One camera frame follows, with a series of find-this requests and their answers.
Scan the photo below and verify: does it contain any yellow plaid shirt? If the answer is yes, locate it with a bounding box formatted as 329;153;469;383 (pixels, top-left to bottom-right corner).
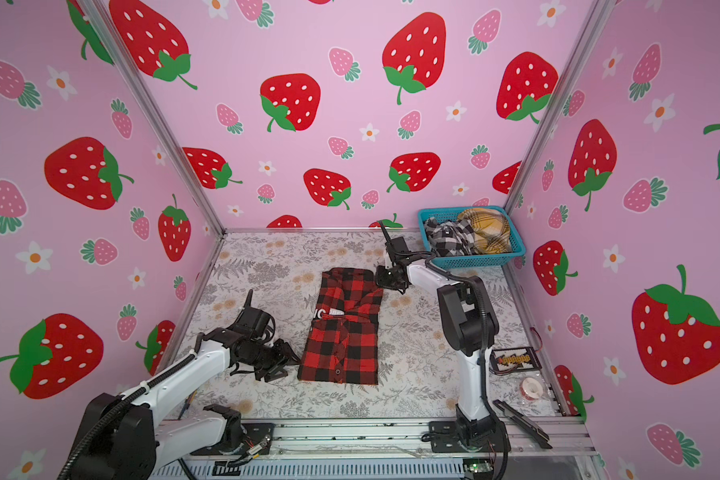
458;208;513;255

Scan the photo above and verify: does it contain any white black plaid shirt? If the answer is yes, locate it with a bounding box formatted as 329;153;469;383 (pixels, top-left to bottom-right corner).
424;217;477;257

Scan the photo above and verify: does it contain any black device with orange label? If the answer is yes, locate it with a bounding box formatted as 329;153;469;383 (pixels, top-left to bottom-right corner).
490;346;542;376

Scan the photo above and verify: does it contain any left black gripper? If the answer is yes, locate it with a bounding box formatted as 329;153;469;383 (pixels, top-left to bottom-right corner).
249;337;305;379

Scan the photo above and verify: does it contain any teal plastic basket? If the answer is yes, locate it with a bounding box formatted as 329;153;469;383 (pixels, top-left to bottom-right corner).
418;206;526;269

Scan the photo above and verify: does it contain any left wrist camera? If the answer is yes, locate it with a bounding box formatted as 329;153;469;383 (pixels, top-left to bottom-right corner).
232;289;276;343

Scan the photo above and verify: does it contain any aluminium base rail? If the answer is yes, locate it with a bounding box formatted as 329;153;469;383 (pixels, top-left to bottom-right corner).
155;416;595;463

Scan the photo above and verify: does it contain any black flat bracket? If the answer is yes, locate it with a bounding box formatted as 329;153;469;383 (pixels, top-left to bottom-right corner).
493;400;552;450

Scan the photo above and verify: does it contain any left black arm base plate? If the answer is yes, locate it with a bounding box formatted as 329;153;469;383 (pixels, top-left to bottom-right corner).
194;422;275;457

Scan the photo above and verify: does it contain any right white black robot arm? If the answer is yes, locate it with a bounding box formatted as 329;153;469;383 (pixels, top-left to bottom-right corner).
374;254;511;453

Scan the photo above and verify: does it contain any red black plaid shirt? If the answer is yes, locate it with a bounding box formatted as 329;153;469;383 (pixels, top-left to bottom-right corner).
298;267;383;385

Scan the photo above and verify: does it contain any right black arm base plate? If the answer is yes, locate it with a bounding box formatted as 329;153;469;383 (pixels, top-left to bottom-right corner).
421;418;512;453

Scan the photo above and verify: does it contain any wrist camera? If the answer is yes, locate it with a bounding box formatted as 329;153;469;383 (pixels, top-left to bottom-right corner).
380;223;411;267
232;289;276;343

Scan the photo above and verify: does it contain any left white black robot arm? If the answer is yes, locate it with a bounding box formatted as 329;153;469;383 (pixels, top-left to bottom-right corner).
59;328;300;479

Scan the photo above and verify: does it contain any clear tape roll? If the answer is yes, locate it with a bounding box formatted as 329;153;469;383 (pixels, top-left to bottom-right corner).
519;377;545;401

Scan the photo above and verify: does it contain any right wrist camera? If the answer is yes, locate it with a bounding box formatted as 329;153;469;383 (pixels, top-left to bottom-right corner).
380;223;411;267

